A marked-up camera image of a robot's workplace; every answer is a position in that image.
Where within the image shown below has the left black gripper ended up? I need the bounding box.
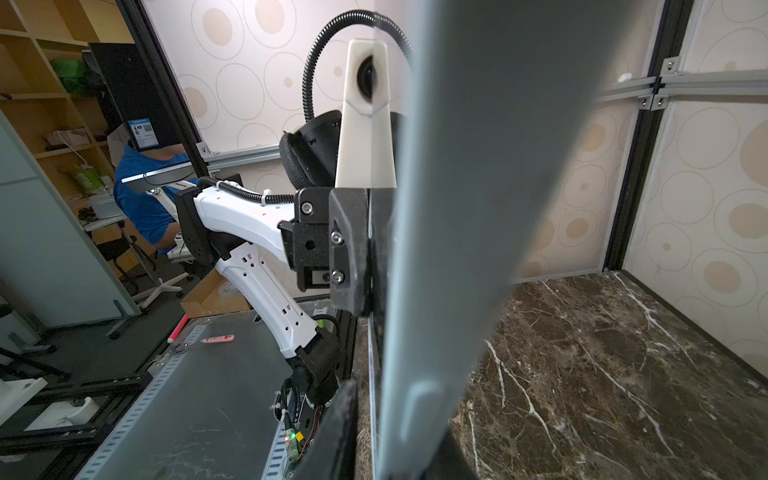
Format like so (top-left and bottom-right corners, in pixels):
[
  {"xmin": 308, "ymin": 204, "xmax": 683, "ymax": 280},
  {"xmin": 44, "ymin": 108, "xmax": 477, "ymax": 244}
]
[{"xmin": 278, "ymin": 187, "xmax": 395, "ymax": 318}]

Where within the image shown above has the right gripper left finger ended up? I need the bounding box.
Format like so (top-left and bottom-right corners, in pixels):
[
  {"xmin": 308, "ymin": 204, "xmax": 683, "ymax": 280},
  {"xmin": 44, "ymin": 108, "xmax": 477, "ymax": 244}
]
[{"xmin": 293, "ymin": 380, "xmax": 358, "ymax": 480}]

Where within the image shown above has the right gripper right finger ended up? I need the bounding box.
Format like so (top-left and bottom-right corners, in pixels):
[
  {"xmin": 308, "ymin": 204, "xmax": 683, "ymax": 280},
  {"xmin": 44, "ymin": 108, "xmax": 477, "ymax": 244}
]
[{"xmin": 421, "ymin": 430, "xmax": 477, "ymax": 480}]

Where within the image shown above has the phone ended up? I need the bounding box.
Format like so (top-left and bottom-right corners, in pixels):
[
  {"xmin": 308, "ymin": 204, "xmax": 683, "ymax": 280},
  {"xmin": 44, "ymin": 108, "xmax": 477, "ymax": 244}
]
[{"xmin": 374, "ymin": 1, "xmax": 638, "ymax": 479}]

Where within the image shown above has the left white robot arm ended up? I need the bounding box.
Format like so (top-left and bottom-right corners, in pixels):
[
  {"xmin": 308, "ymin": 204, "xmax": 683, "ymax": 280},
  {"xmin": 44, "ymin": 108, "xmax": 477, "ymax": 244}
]
[{"xmin": 176, "ymin": 9, "xmax": 413, "ymax": 405}]

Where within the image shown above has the person in blue shirt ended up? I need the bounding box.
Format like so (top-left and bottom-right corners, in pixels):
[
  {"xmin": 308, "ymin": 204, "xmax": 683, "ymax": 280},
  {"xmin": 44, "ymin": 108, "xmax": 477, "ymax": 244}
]
[{"xmin": 112, "ymin": 140, "xmax": 199, "ymax": 253}]

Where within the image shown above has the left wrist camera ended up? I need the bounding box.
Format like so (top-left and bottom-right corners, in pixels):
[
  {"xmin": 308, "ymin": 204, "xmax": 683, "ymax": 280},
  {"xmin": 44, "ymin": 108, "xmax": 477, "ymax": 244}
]
[{"xmin": 335, "ymin": 39, "xmax": 396, "ymax": 189}]

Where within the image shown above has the silver aluminium left rail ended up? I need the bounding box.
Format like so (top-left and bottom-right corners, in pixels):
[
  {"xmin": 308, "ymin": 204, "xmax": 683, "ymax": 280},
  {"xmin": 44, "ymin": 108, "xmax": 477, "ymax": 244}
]
[{"xmin": 197, "ymin": 142, "xmax": 280, "ymax": 172}]

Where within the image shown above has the silver aluminium rail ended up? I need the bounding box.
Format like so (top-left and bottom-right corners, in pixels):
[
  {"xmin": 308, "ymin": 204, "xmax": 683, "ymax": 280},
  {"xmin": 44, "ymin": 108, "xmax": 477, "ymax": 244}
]
[
  {"xmin": 197, "ymin": 142, "xmax": 280, "ymax": 172},
  {"xmin": 594, "ymin": 69, "xmax": 767, "ymax": 103}
]

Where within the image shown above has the silver aluminium back rail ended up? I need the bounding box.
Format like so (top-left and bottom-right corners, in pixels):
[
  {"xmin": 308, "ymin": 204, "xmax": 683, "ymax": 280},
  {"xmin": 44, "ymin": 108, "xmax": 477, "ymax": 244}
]
[{"xmin": 594, "ymin": 69, "xmax": 767, "ymax": 103}]

